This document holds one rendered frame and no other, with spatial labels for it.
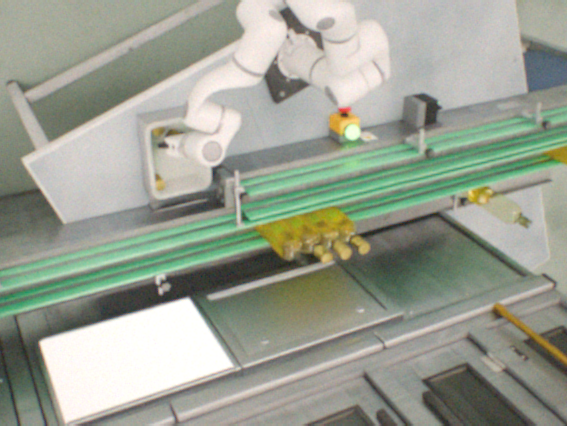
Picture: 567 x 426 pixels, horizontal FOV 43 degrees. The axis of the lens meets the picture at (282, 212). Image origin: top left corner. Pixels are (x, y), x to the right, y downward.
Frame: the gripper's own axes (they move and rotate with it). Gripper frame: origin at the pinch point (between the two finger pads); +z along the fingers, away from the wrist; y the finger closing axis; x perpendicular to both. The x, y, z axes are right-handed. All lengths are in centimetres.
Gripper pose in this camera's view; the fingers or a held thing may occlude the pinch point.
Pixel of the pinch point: (176, 139)
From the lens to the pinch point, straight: 199.3
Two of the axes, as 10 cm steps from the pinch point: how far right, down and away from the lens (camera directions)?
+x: -1.2, -9.6, -2.7
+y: 8.9, -2.2, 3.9
